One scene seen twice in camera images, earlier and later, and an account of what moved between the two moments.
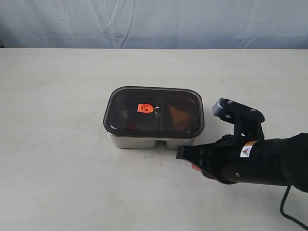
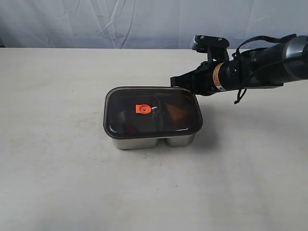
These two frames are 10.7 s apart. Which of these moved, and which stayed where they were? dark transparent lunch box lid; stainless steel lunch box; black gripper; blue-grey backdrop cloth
Moved: black gripper
Stayed: stainless steel lunch box; blue-grey backdrop cloth; dark transparent lunch box lid
